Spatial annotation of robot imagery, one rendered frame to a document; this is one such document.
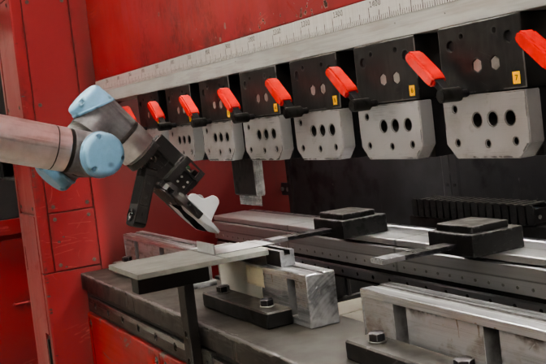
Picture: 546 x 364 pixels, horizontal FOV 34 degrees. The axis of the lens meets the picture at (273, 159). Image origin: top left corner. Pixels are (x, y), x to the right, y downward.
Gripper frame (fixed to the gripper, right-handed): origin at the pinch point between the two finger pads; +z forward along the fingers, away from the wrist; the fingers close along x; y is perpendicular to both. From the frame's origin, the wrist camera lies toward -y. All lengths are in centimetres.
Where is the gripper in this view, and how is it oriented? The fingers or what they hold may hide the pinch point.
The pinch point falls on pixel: (205, 230)
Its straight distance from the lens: 175.1
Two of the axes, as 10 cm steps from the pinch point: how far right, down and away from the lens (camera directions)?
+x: -4.5, 0.1, 8.9
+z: 6.6, 6.8, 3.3
